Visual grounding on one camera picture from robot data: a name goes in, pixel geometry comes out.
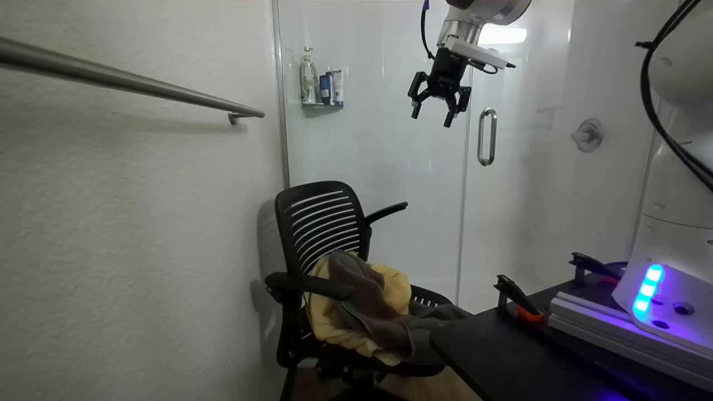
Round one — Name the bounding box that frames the black orange clamp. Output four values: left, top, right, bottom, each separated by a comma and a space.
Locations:
495, 274, 546, 325

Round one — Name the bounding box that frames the white shampoo bottle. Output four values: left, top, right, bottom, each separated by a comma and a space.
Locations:
299, 46, 315, 106

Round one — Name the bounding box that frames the blue soap container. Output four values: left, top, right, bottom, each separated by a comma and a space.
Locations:
318, 68, 343, 106

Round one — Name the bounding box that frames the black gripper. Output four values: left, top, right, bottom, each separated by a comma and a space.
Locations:
407, 46, 469, 126

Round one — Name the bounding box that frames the black clamp behind rail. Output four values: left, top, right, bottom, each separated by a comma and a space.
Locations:
569, 251, 629, 284

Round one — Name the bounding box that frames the yellow towel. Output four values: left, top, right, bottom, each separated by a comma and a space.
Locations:
302, 253, 485, 401

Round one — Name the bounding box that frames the glass shower door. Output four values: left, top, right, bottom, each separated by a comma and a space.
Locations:
275, 0, 574, 310

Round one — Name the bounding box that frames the black mesh office chair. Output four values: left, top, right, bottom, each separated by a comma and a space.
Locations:
264, 180, 454, 401

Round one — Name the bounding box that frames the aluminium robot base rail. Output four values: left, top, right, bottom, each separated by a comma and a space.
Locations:
548, 291, 713, 392

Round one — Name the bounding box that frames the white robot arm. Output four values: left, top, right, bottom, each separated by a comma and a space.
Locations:
407, 0, 713, 348

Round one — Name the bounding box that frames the grey-brown terry cloth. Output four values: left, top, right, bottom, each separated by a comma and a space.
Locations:
324, 249, 473, 368

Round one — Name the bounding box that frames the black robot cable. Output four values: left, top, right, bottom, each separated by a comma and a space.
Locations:
635, 0, 713, 194

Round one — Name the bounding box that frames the round shower valve knob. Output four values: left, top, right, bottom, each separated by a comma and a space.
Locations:
573, 118, 603, 153

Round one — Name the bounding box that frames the glass shower shelf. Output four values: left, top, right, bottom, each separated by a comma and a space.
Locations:
301, 104, 343, 118

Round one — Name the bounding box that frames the metal towel bar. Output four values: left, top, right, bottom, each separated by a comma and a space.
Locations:
0, 37, 262, 124

